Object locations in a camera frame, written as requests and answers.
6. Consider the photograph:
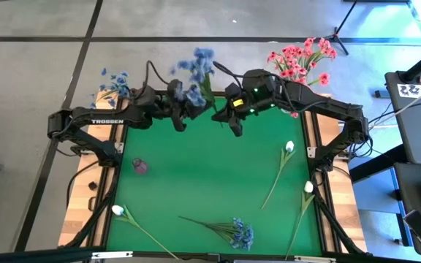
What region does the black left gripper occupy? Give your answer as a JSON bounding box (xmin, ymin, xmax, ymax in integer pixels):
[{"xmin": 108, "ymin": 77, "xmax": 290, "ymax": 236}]
[{"xmin": 166, "ymin": 79, "xmax": 204, "ymax": 133}]

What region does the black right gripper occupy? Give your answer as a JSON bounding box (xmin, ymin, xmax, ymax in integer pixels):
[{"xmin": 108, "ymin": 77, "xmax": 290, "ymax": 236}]
[{"xmin": 211, "ymin": 82, "xmax": 255, "ymax": 138}]

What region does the purple glass vase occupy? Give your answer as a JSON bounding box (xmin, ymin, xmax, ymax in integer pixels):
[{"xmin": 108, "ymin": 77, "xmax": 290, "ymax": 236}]
[{"xmin": 132, "ymin": 157, "xmax": 150, "ymax": 175}]

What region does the blue artificial flower bunch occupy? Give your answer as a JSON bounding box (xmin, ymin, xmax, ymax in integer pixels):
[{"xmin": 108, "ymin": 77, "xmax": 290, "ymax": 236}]
[
  {"xmin": 178, "ymin": 215, "xmax": 255, "ymax": 252},
  {"xmin": 168, "ymin": 46, "xmax": 223, "ymax": 128},
  {"xmin": 88, "ymin": 66, "xmax": 133, "ymax": 110}
]

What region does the white artificial tulip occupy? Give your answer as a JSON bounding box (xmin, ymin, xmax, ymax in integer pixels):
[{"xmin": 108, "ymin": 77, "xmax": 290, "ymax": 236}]
[
  {"xmin": 284, "ymin": 180, "xmax": 316, "ymax": 259},
  {"xmin": 110, "ymin": 203, "xmax": 179, "ymax": 259},
  {"xmin": 260, "ymin": 140, "xmax": 296, "ymax": 210}
]

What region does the green table mat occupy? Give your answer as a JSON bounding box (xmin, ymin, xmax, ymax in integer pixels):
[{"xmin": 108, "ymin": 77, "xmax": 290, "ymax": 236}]
[{"xmin": 105, "ymin": 94, "xmax": 323, "ymax": 256}]

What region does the black tripod stand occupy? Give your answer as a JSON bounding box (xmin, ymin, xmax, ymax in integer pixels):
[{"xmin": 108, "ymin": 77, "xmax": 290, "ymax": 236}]
[{"xmin": 321, "ymin": 0, "xmax": 358, "ymax": 56}]

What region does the grey case with sticker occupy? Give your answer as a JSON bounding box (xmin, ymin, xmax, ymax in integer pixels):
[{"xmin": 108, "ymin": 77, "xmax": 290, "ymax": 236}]
[{"xmin": 384, "ymin": 71, "xmax": 421, "ymax": 167}]

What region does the black base cable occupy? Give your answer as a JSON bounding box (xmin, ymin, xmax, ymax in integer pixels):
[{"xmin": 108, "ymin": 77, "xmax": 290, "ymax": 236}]
[{"xmin": 66, "ymin": 160, "xmax": 100, "ymax": 210}]

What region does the black aluminium table frame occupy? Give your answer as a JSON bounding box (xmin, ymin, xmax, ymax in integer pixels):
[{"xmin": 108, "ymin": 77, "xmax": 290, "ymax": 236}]
[{"xmin": 0, "ymin": 87, "xmax": 368, "ymax": 263}]

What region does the black cable bundle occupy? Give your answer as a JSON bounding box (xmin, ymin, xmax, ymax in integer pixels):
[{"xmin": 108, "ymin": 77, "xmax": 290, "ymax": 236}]
[{"xmin": 349, "ymin": 102, "xmax": 396, "ymax": 158}]

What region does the silver frame bracket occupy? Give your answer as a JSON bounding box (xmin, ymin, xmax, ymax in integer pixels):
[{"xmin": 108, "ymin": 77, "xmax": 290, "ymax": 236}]
[
  {"xmin": 293, "ymin": 255, "xmax": 338, "ymax": 263},
  {"xmin": 91, "ymin": 250, "xmax": 134, "ymax": 260}
]

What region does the white cable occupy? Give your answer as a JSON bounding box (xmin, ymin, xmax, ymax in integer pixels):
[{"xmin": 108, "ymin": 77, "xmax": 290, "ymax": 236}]
[{"xmin": 392, "ymin": 77, "xmax": 421, "ymax": 117}]

